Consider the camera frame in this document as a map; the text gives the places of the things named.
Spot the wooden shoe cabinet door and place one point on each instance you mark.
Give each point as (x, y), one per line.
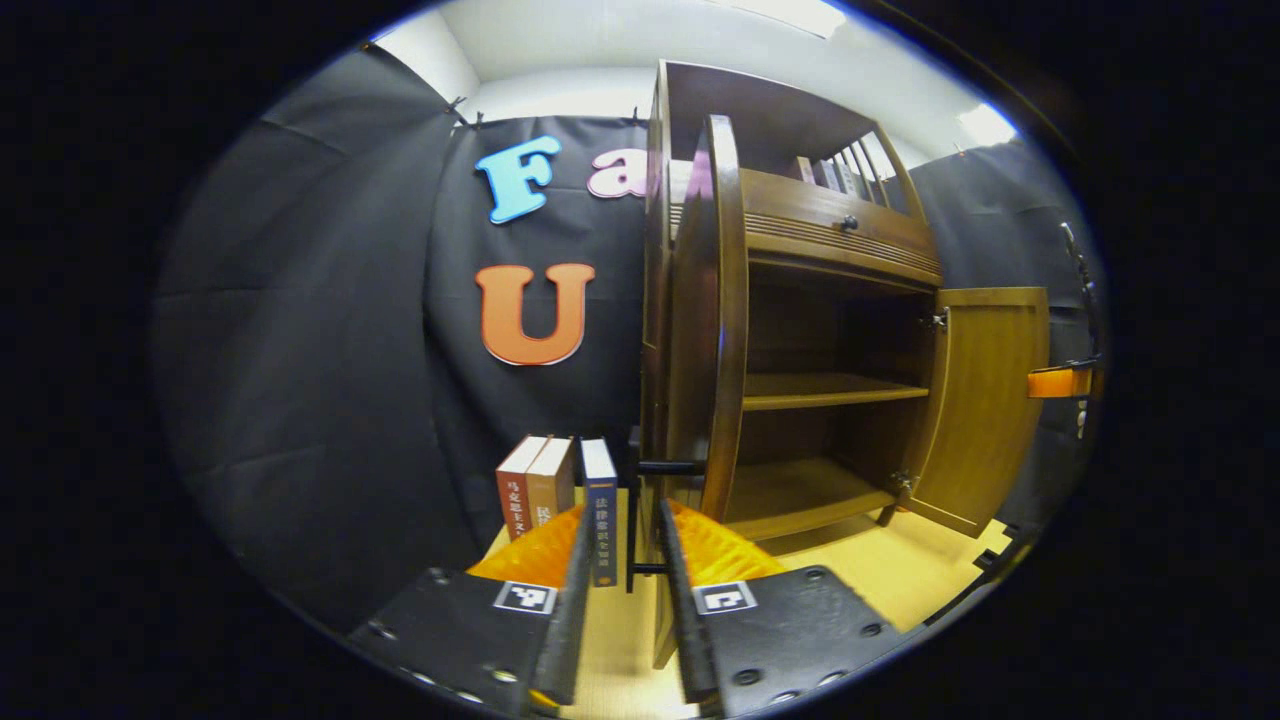
(985, 410)
(715, 350)

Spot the red book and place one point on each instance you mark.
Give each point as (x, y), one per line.
(512, 490)

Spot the metal door hinge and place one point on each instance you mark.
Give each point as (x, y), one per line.
(936, 320)
(904, 482)

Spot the ceiling light panel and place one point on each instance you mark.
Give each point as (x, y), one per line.
(987, 125)

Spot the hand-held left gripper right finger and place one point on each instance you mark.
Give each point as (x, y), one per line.
(685, 640)

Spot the white book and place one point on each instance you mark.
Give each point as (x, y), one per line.
(848, 174)
(829, 177)

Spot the wooden double-door shoe cabinet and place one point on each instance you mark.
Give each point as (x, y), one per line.
(780, 110)

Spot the brown book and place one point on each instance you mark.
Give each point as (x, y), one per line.
(550, 480)

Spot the blue book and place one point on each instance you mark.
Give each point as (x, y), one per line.
(600, 510)

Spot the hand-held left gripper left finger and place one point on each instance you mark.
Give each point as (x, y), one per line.
(575, 620)

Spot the wooden cabinet drawer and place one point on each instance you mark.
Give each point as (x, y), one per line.
(800, 215)

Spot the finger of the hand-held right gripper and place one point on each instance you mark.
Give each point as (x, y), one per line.
(1058, 382)

